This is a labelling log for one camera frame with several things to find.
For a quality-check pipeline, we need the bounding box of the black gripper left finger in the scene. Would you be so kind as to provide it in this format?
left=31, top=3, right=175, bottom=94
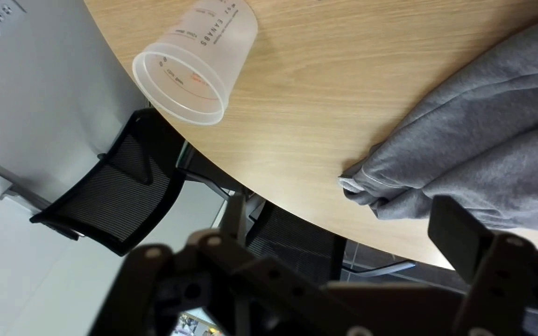
left=218, top=193, right=246, bottom=247

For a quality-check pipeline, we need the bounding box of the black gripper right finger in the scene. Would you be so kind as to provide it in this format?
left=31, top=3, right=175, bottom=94
left=425, top=195, right=496, bottom=286

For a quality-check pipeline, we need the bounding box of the translucent plastic measuring cup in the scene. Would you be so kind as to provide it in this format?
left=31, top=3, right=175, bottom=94
left=130, top=0, right=261, bottom=129

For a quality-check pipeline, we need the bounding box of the grey hooded sweatshirt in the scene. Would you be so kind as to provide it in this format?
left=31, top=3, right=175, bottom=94
left=338, top=12, right=538, bottom=238

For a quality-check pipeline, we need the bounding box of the black mesh office chair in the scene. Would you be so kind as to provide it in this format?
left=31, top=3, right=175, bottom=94
left=27, top=107, right=349, bottom=286

